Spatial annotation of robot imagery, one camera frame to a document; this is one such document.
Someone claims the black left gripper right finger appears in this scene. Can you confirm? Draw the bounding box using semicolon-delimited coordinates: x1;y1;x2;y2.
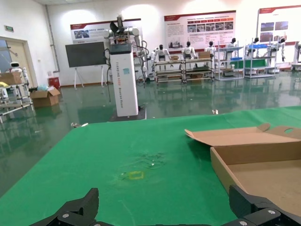
225;185;301;226

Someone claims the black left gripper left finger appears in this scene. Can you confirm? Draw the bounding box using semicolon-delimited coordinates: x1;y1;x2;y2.
29;187;99;226

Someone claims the open brown cardboard box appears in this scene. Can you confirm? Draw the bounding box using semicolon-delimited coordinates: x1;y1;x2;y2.
184;123;301;219

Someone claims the red box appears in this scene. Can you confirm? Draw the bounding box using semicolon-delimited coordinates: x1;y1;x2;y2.
48;76;61;89

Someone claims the green tablecloth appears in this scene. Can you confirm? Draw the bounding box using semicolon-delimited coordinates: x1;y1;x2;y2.
0;105;301;226

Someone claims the yellow square marking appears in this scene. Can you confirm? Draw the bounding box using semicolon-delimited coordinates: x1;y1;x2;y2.
128;171;145;181

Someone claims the open cardboard carton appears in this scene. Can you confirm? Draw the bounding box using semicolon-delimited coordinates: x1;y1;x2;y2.
30;87;61;108

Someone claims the white tube rack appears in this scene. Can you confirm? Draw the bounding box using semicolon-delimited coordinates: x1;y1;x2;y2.
0;70;35;123

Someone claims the white shelf rack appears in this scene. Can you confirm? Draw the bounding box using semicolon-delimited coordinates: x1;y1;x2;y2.
243;38;278;79
215;41;245;81

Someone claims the black display on white stand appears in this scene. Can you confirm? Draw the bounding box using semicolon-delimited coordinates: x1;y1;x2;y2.
65;41;108;89

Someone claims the white machine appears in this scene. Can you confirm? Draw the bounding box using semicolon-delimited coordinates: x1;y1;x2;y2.
291;41;301;71

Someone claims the small white round-headed robot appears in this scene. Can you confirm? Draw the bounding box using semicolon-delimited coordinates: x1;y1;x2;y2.
5;61;29;82

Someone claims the white tube workbench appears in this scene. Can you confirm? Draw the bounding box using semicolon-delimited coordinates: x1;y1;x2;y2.
153;60;185;83
182;57;215;82

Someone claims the white black humanoid robot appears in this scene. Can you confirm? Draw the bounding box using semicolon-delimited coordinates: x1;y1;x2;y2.
204;40;217;57
225;37;238;59
150;44;171;71
182;41;198;59
270;36;287;63
246;37;261;57

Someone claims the beige door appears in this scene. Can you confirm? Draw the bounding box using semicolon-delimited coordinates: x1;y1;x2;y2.
0;36;38;88

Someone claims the grey wall pipe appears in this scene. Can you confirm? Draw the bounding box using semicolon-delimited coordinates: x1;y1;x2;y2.
44;4;61;73

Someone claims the red white wall poster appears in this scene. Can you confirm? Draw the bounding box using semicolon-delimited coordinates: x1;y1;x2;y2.
256;5;301;47
164;10;237;51
70;18;143;45

